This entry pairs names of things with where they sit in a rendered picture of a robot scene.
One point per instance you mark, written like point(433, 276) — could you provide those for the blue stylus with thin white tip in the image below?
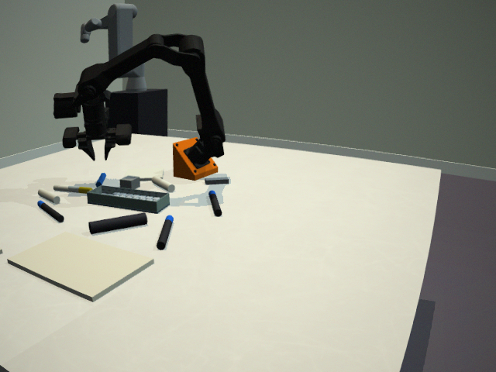
point(101, 179)

